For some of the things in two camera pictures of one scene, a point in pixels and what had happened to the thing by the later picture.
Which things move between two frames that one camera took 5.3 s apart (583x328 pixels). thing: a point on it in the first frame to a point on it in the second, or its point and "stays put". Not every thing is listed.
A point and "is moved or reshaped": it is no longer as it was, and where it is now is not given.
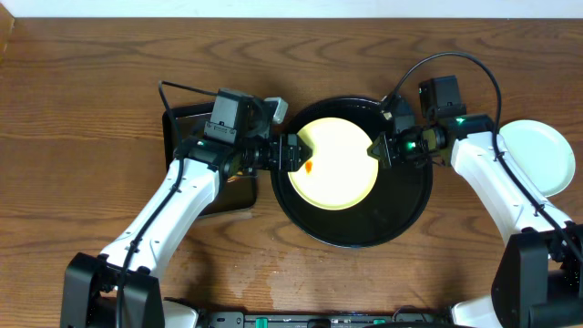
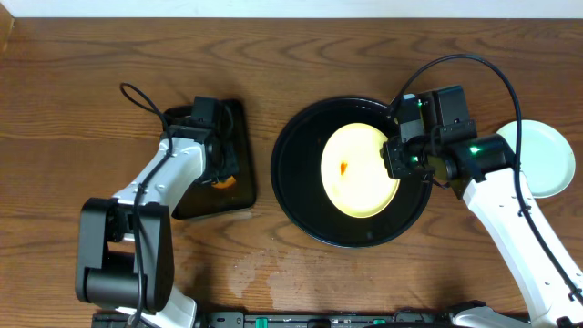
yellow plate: (341, 174) is moved or reshaped
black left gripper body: (282, 153) to (226, 160)
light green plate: (543, 155) stays put
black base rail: (418, 319) stays put
